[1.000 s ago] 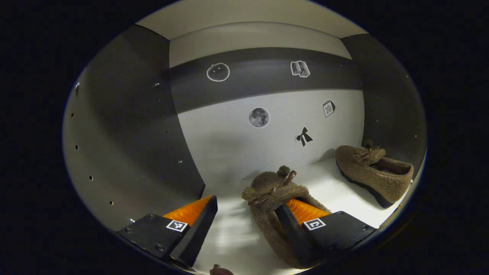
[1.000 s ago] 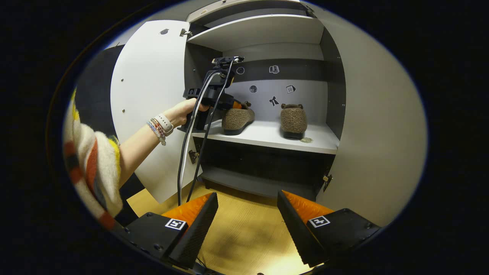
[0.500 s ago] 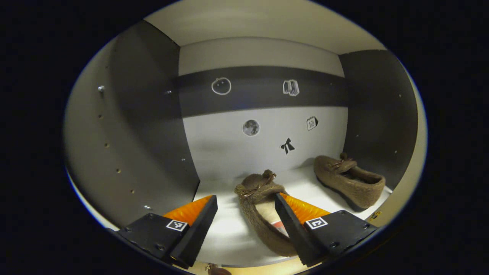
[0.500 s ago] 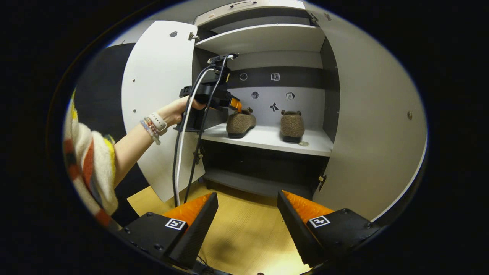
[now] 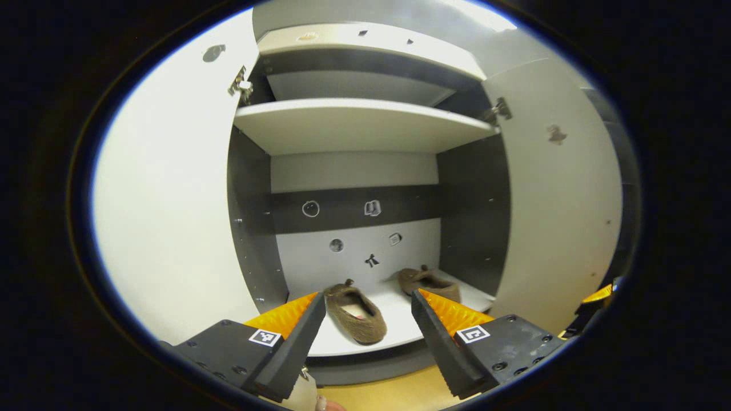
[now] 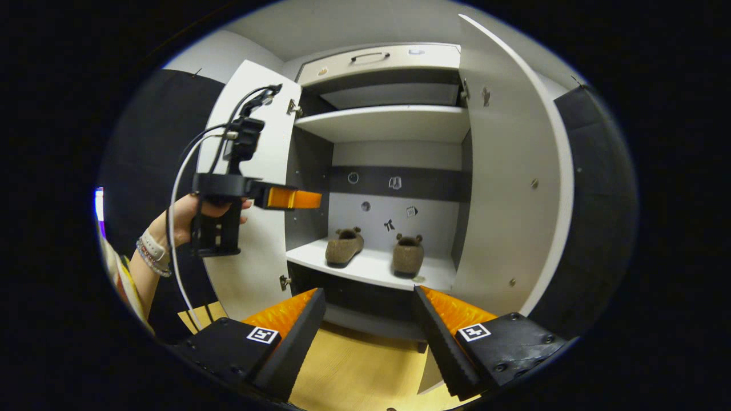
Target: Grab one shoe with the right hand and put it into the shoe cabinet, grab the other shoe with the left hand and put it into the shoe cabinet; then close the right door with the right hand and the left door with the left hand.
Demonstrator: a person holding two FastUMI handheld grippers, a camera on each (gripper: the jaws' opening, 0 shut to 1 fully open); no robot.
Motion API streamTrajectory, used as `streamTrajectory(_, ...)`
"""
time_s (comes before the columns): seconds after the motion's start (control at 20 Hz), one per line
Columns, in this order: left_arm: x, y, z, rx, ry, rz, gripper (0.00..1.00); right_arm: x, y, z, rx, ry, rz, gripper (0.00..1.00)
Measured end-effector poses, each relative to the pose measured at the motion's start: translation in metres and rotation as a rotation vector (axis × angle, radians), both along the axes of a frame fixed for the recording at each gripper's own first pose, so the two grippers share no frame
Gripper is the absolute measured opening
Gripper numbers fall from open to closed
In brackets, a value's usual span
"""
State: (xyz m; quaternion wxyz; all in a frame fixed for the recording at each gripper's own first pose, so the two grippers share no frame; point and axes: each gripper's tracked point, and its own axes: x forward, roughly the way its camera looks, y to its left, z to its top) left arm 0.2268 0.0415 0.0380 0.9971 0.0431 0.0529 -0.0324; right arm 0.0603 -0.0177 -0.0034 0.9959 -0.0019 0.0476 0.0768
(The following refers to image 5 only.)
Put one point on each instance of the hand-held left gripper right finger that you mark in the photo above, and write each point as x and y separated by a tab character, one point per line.
442	348

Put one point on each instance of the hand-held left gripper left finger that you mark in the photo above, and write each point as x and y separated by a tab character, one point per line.
297	348

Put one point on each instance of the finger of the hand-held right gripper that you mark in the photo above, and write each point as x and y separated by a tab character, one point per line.
599	294

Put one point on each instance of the brown fuzzy shoe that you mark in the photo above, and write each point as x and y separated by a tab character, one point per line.
434	282
365	325

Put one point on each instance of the white cabinet door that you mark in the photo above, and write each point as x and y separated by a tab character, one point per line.
171	200
559	200

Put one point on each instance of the white shoe cabinet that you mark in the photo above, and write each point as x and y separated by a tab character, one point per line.
354	171

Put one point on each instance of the long ceiling light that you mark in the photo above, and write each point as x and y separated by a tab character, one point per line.
485	14

